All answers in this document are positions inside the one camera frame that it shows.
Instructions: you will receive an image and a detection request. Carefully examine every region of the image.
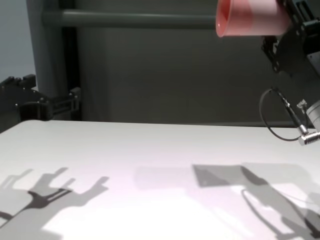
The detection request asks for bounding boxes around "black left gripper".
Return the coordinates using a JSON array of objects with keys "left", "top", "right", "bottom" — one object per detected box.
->
[{"left": 0, "top": 73, "right": 82, "bottom": 134}]

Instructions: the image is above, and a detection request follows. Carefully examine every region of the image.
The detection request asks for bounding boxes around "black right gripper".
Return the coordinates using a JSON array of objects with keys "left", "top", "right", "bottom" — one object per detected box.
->
[{"left": 261, "top": 0, "right": 320, "bottom": 106}]

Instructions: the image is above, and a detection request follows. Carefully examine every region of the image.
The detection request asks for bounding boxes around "pink plastic cup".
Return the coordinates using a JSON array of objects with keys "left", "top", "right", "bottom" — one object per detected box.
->
[{"left": 215, "top": 0, "right": 291, "bottom": 38}]

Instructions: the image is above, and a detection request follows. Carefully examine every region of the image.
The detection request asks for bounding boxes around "grey vertical frame post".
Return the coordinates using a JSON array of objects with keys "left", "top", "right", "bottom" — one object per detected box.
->
[{"left": 25, "top": 0, "right": 76, "bottom": 121}]

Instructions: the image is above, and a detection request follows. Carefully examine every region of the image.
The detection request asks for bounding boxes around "thick grey horizontal frame rail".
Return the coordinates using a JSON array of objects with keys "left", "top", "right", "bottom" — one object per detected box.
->
[{"left": 41, "top": 9, "right": 218, "bottom": 28}]

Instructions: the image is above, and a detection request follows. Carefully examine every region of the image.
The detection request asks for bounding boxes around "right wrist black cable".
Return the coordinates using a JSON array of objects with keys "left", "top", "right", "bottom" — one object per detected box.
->
[{"left": 258, "top": 86, "right": 320, "bottom": 147}]

